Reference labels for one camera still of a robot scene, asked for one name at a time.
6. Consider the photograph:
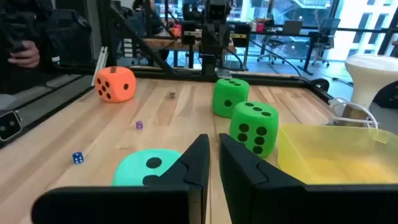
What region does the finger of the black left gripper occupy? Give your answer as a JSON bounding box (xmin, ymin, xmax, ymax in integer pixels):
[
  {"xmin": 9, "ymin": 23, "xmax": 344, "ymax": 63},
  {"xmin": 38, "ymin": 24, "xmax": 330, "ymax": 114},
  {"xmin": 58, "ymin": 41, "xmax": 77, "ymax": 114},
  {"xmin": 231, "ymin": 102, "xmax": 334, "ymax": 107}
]
[
  {"xmin": 216, "ymin": 24, "xmax": 231, "ymax": 54},
  {"xmin": 201, "ymin": 24, "xmax": 216, "ymax": 54}
]

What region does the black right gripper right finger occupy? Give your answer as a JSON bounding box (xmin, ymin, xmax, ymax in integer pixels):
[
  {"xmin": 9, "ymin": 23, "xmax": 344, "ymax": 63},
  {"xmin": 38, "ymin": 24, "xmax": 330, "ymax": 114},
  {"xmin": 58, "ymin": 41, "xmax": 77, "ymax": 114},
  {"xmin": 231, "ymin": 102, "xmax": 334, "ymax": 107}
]
[{"xmin": 218, "ymin": 133, "xmax": 308, "ymax": 224}]

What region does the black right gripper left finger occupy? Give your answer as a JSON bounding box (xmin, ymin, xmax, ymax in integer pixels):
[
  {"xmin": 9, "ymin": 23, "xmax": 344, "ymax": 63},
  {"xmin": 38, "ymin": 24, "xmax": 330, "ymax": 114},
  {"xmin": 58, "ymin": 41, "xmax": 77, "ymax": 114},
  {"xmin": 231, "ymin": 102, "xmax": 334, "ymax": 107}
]
[{"xmin": 159, "ymin": 133, "xmax": 211, "ymax": 224}]

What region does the large green foam die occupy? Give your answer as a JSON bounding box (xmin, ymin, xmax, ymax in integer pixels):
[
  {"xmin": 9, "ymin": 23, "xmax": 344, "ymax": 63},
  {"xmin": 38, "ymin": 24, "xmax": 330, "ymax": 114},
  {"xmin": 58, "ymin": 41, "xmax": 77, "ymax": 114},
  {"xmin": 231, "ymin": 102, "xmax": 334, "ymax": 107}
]
[
  {"xmin": 212, "ymin": 77, "xmax": 250, "ymax": 119},
  {"xmin": 229, "ymin": 101, "xmax": 279, "ymax": 159}
]

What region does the large teal foam die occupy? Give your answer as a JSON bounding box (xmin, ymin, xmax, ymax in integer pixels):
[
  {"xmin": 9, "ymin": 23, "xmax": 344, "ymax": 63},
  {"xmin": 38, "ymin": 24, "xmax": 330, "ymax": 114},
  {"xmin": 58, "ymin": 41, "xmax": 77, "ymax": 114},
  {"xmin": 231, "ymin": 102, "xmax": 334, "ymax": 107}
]
[{"xmin": 111, "ymin": 148, "xmax": 183, "ymax": 187}]

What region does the large orange foam die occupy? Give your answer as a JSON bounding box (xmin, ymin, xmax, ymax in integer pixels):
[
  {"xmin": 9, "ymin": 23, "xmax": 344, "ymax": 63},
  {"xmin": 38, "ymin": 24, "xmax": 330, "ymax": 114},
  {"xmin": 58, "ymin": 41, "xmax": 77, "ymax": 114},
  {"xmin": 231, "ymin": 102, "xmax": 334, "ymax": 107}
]
[{"xmin": 94, "ymin": 66, "xmax": 137, "ymax": 103}]

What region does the small blue die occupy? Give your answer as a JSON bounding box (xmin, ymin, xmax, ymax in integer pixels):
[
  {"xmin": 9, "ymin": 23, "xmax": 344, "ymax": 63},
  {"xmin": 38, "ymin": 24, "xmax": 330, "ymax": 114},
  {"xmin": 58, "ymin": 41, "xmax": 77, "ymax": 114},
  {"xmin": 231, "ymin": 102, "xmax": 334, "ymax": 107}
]
[{"xmin": 72, "ymin": 151, "xmax": 85, "ymax": 165}]

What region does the grey laptop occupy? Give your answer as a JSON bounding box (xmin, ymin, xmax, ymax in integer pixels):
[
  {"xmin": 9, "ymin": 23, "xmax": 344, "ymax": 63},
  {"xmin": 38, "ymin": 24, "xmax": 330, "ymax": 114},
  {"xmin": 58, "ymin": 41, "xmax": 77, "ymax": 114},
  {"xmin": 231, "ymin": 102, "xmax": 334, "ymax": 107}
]
[{"xmin": 282, "ymin": 20, "xmax": 303, "ymax": 35}]

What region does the white plastic strip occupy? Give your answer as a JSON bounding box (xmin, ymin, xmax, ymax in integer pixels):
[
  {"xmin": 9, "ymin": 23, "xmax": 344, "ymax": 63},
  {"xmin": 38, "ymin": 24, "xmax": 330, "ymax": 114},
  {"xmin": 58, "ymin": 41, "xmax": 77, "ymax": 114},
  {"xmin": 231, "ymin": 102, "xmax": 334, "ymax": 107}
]
[{"xmin": 91, "ymin": 46, "xmax": 109, "ymax": 87}]

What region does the yellow translucent plastic bin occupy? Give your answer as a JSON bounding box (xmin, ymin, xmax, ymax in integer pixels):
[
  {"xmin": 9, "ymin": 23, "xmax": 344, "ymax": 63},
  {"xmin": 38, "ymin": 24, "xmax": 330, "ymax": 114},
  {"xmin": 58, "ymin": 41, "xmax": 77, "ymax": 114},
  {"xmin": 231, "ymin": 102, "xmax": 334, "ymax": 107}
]
[{"xmin": 277, "ymin": 123, "xmax": 398, "ymax": 185}]

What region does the grey office chair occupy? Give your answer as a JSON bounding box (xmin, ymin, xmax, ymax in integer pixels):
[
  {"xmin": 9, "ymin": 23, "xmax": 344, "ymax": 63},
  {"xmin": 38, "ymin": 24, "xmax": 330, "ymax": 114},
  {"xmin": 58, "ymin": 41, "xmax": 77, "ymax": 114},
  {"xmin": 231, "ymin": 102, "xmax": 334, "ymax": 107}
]
[{"xmin": 312, "ymin": 17, "xmax": 342, "ymax": 68}]

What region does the black office desk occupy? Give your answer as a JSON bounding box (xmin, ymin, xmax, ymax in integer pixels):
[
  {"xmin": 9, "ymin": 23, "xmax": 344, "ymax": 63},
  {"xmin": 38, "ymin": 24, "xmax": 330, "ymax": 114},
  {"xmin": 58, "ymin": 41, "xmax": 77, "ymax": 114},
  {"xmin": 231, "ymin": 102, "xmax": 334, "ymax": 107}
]
[{"xmin": 229, "ymin": 21, "xmax": 398, "ymax": 76}]

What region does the person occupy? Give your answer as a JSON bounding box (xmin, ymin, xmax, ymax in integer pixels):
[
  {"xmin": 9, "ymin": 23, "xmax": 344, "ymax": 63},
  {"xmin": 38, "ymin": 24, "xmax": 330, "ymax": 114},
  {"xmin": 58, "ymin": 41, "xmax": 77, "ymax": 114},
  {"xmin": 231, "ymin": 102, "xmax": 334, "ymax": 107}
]
[{"xmin": 0, "ymin": 0, "xmax": 94, "ymax": 94}]

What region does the white mushroom-shaped lamp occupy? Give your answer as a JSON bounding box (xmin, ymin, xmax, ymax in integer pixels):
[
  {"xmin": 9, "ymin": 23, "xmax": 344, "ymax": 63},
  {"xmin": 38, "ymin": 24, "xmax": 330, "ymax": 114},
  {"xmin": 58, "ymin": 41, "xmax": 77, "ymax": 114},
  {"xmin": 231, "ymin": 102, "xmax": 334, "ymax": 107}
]
[{"xmin": 344, "ymin": 54, "xmax": 398, "ymax": 108}]

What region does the person's hand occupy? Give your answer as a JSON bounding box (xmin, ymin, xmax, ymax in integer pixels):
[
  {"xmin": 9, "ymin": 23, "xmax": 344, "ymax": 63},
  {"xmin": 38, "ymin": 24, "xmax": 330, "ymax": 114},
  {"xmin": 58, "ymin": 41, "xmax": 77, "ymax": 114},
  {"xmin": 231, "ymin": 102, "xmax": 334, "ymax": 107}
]
[{"xmin": 7, "ymin": 40, "xmax": 41, "ymax": 68}]

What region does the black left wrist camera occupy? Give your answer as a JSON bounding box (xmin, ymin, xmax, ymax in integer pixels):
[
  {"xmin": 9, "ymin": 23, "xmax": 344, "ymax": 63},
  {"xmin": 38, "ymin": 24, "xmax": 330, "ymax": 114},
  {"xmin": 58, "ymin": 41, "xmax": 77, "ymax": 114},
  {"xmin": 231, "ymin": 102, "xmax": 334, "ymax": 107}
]
[{"xmin": 206, "ymin": 0, "xmax": 229, "ymax": 23}]

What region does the black aluminium table frame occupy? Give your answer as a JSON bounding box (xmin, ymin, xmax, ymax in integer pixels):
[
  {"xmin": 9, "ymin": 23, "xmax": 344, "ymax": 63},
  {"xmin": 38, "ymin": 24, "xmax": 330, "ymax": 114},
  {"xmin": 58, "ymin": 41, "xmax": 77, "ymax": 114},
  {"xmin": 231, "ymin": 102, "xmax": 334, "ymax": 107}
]
[{"xmin": 0, "ymin": 0, "xmax": 331, "ymax": 149}]

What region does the white coiled lamp cable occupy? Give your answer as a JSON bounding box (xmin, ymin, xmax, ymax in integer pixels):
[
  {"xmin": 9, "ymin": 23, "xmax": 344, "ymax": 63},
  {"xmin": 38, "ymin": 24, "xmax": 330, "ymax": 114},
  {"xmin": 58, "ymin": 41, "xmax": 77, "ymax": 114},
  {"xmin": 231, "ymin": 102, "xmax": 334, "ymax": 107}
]
[{"xmin": 328, "ymin": 97, "xmax": 379, "ymax": 129}]

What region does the black table-level camera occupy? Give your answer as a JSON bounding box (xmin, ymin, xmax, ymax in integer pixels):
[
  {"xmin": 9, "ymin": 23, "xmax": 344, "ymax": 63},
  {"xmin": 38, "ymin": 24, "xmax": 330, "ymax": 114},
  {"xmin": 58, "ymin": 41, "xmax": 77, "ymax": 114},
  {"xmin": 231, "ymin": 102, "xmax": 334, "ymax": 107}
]
[{"xmin": 0, "ymin": 110, "xmax": 23, "ymax": 142}]

